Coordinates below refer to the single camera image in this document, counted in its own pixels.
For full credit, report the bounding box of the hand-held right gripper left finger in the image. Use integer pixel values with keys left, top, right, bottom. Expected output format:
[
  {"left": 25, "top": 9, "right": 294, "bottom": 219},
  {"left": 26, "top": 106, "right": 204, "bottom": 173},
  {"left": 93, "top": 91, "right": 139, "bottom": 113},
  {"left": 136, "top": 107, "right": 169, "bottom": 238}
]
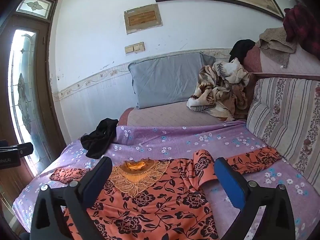
[{"left": 29, "top": 156, "right": 113, "bottom": 240}]

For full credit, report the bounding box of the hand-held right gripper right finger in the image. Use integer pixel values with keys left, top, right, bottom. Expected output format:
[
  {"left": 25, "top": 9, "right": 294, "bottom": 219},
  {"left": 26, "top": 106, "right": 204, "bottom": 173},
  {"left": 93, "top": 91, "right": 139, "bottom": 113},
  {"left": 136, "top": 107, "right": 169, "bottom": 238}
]
[{"left": 214, "top": 157, "right": 297, "bottom": 240}]

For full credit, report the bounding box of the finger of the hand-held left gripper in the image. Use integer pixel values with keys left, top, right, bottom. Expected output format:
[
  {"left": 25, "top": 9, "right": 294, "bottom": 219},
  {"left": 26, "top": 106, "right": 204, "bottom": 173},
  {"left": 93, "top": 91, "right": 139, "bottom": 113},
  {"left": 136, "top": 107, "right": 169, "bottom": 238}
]
[{"left": 15, "top": 142, "right": 34, "bottom": 157}]

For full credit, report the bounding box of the orange floral garment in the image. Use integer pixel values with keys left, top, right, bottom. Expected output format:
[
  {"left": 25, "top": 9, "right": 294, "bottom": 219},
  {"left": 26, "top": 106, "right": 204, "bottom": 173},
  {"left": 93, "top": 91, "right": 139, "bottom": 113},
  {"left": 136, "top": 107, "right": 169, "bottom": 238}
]
[{"left": 49, "top": 147, "right": 282, "bottom": 240}]

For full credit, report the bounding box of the black cloth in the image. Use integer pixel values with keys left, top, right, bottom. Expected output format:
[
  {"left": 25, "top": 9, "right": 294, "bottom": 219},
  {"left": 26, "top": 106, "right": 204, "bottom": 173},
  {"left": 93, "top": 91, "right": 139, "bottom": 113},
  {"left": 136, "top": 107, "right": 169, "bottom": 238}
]
[{"left": 80, "top": 118, "right": 119, "bottom": 159}]

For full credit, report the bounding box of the wooden door with stained glass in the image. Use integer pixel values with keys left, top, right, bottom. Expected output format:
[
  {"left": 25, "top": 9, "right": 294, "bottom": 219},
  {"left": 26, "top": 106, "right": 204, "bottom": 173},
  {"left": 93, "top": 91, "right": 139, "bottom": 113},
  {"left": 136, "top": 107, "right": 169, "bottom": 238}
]
[{"left": 0, "top": 14, "right": 67, "bottom": 230}]

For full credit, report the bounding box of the purple floral bed sheet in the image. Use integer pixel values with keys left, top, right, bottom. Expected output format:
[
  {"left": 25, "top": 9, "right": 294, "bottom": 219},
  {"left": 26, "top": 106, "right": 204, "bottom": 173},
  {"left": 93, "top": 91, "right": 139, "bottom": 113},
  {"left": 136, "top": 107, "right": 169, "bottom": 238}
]
[{"left": 12, "top": 120, "right": 320, "bottom": 240}]

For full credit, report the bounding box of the striped floral cushion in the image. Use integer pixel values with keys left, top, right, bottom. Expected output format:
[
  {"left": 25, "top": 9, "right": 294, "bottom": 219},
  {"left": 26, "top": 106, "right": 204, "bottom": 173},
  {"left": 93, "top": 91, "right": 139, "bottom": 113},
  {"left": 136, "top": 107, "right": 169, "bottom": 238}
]
[{"left": 246, "top": 77, "right": 320, "bottom": 188}]

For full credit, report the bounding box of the brown floral blanket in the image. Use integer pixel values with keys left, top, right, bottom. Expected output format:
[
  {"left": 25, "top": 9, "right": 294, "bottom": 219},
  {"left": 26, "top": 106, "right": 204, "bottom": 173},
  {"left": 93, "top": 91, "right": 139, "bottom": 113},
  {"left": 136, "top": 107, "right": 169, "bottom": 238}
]
[{"left": 187, "top": 58, "right": 253, "bottom": 122}]

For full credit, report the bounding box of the pink mattress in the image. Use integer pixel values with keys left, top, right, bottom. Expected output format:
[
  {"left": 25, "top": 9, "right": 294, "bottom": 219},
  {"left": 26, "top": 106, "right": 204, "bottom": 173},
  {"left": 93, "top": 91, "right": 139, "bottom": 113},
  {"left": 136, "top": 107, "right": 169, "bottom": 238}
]
[{"left": 117, "top": 100, "right": 247, "bottom": 127}]

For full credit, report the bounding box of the grey pillow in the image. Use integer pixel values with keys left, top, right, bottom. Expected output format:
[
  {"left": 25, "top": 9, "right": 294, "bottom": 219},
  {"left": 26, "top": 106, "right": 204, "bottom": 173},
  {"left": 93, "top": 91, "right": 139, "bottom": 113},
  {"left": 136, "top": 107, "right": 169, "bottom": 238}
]
[{"left": 128, "top": 52, "right": 216, "bottom": 110}]

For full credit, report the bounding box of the black garment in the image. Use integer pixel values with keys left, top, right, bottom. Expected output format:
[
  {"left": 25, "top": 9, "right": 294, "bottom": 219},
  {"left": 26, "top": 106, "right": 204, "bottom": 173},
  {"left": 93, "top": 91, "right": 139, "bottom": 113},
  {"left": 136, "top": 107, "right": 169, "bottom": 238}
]
[{"left": 229, "top": 39, "right": 256, "bottom": 63}]

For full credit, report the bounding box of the stained glass transom window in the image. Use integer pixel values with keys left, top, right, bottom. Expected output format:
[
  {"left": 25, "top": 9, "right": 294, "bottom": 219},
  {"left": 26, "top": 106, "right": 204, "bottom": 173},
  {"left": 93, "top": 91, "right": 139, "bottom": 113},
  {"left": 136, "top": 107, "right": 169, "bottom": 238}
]
[{"left": 15, "top": 0, "right": 57, "bottom": 20}]

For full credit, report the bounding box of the beige towel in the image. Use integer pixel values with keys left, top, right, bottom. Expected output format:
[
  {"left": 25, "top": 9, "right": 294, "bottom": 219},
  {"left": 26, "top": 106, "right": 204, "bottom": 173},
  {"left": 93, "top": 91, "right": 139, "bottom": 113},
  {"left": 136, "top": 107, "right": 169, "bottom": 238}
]
[{"left": 255, "top": 27, "right": 298, "bottom": 68}]

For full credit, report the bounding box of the dark red plaid garment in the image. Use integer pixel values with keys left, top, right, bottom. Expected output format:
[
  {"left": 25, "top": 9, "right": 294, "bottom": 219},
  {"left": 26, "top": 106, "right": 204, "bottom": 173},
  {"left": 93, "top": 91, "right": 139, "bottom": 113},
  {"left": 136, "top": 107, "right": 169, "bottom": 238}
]
[{"left": 282, "top": 2, "right": 320, "bottom": 60}]

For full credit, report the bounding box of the beige light switch panel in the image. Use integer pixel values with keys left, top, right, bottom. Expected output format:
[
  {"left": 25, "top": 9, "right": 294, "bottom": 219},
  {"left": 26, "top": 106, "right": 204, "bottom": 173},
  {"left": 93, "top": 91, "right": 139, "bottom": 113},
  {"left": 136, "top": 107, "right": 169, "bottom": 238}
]
[{"left": 125, "top": 42, "right": 145, "bottom": 54}]

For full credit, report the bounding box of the wall plaque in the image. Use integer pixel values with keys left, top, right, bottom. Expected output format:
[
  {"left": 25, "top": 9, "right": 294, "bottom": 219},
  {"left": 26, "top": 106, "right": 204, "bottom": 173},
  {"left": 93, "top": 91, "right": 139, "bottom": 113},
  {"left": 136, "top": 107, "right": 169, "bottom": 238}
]
[{"left": 124, "top": 4, "right": 163, "bottom": 35}]

